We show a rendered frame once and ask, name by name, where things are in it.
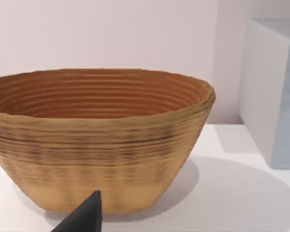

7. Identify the woven wicker basket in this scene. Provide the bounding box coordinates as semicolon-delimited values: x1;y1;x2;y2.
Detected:
0;68;216;215

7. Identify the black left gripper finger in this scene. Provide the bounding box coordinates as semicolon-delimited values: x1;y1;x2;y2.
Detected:
50;190;103;232

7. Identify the pale microwave oven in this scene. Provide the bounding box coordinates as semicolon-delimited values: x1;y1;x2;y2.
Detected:
238;17;290;170

